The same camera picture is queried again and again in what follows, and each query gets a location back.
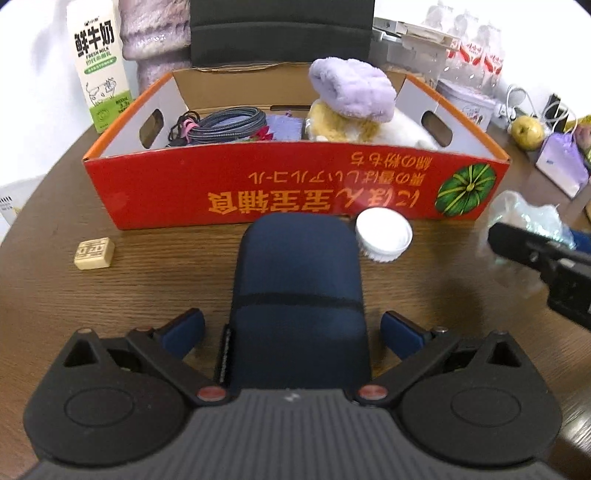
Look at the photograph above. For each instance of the yellow white plush toy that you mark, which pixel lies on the yellow white plush toy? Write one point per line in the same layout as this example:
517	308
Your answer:
325	125

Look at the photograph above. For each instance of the clear plastic bag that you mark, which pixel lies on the clear plastic bag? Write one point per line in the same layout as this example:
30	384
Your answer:
512	209

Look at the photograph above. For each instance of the purple knitted cloth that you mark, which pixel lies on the purple knitted cloth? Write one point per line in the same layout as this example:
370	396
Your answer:
285	128

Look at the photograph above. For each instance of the white green milk carton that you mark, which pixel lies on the white green milk carton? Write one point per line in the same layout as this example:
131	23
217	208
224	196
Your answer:
93	27

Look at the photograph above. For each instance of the yellow green apple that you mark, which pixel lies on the yellow green apple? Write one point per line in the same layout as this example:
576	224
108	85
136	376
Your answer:
527	132

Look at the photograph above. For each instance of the water bottle right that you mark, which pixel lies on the water bottle right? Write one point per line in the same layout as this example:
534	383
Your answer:
493	58

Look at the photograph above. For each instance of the lilac fluffy towel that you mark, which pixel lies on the lilac fluffy towel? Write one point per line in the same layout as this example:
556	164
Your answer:
353	88

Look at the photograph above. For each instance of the dark blue case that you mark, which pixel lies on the dark blue case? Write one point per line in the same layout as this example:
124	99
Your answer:
297	319

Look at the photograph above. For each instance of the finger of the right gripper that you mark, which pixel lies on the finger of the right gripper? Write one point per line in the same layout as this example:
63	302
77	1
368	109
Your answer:
582	241

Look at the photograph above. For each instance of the purple tissue pack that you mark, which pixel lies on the purple tissue pack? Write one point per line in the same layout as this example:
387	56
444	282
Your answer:
561	161

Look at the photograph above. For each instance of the beige mahjong tile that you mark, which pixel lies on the beige mahjong tile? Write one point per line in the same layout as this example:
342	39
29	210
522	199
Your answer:
94	254

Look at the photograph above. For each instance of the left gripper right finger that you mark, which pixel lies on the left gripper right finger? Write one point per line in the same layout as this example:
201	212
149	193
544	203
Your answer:
467	401

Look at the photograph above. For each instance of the white booklet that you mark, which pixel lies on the white booklet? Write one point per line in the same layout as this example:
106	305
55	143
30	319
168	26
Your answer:
14	196

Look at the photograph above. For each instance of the orange cardboard box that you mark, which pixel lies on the orange cardboard box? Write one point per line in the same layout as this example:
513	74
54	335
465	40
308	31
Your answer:
143	182

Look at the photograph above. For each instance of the black paper bag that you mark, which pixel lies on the black paper bag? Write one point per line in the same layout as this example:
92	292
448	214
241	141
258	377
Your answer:
269	31

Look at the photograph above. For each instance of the red white fabric item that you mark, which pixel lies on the red white fabric item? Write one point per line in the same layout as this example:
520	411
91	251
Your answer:
263	134

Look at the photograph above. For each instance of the white plastic lid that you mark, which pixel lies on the white plastic lid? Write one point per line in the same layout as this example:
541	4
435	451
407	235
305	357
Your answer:
383	234

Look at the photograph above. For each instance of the white red flat box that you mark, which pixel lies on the white red flat box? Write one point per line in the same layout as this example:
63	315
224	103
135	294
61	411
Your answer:
428	34

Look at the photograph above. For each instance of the purple ceramic vase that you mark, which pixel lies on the purple ceramic vase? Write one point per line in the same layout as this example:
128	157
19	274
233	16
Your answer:
156	35

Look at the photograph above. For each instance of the white decorated tin box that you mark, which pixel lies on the white decorated tin box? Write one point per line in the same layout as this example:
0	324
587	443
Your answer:
478	107

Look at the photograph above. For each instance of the clear plastic food container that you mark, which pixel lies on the clear plastic food container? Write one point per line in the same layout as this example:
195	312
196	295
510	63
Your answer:
390	50

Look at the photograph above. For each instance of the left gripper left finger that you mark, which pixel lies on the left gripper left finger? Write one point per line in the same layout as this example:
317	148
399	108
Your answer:
112	401

